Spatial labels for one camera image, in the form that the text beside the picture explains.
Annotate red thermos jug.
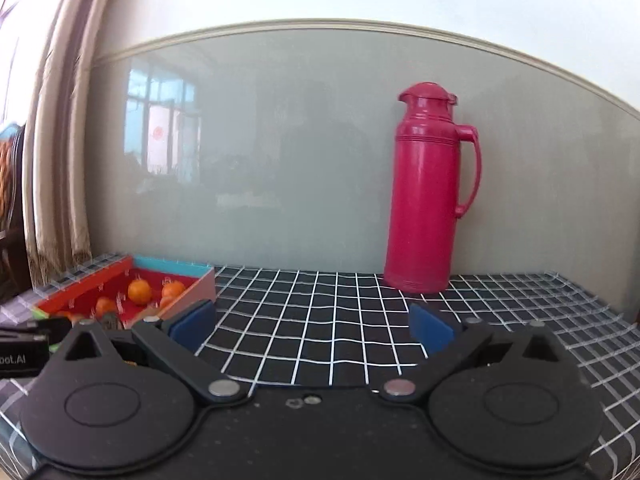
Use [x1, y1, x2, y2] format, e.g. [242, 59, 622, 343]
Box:
[384, 82, 483, 294]

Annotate black white checked tablecloth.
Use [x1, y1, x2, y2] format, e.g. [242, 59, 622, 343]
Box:
[0, 254, 640, 480]

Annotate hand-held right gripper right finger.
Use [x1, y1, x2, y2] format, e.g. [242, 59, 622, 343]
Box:
[370, 304, 566, 407]

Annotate beige lace curtain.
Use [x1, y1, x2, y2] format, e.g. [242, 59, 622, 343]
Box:
[0, 0, 118, 283]

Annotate colourful cardboard box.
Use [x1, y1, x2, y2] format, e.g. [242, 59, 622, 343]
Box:
[32, 255, 217, 332]

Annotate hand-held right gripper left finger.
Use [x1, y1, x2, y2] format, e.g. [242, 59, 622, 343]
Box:
[65, 300, 248, 407]

